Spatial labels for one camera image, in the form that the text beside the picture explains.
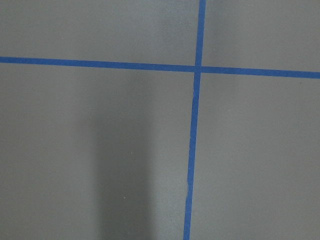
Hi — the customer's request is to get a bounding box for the brown paper table mat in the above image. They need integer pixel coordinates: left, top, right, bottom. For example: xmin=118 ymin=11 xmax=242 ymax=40
xmin=0 ymin=0 xmax=320 ymax=240

